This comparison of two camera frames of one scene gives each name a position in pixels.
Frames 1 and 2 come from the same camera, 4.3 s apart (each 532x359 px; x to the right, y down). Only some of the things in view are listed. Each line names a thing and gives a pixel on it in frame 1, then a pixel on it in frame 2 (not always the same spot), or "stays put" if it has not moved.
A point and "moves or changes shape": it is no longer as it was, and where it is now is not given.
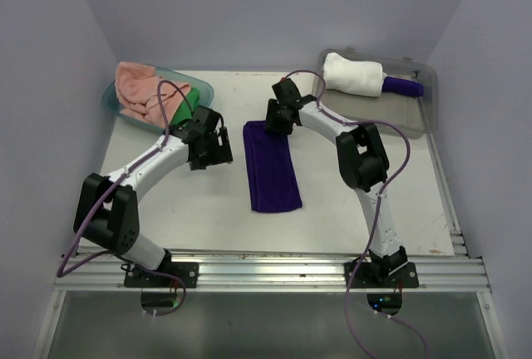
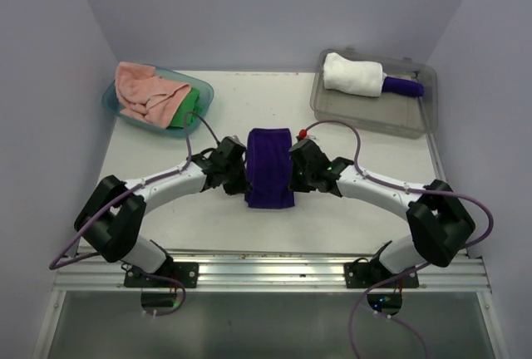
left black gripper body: x=212 y=143 → x=235 y=180
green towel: x=184 y=113 stays put
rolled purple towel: x=402 y=86 stays put
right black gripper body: x=277 y=119 → x=301 y=179
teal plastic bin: x=206 y=91 stays put
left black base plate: x=135 y=277 stays put
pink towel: x=136 y=90 stays put
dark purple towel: x=273 y=180 moves or changes shape
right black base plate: x=365 y=277 stays put
